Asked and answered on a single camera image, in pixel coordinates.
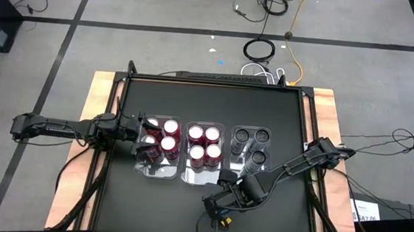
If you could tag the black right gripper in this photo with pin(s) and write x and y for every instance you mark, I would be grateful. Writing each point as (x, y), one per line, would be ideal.
(226, 201)

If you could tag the red Coca-Cola soda can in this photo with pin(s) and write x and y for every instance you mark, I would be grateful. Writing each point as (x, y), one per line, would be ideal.
(213, 151)
(195, 132)
(196, 152)
(212, 134)

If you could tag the white slim Celsius can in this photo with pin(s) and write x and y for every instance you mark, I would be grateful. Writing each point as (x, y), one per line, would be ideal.
(262, 136)
(258, 157)
(241, 135)

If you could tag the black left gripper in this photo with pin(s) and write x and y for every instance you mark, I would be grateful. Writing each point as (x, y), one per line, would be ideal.
(126, 130)

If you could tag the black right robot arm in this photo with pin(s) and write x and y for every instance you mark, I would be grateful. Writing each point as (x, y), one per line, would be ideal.
(299, 162)

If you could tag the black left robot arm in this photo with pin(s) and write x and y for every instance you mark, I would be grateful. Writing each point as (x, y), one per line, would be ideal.
(50, 127)

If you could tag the clear plastic bin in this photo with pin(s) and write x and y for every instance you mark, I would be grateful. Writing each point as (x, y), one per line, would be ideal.
(235, 174)
(158, 171)
(202, 176)

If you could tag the white paper sign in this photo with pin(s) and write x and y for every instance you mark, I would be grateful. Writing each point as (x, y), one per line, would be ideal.
(366, 210)

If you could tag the black power strip bar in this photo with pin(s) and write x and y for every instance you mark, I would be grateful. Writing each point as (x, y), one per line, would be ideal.
(217, 77)

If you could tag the black metal beam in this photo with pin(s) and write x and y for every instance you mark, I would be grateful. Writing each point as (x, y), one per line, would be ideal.
(405, 224)

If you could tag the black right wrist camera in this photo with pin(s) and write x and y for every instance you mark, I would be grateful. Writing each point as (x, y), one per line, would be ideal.
(228, 177)

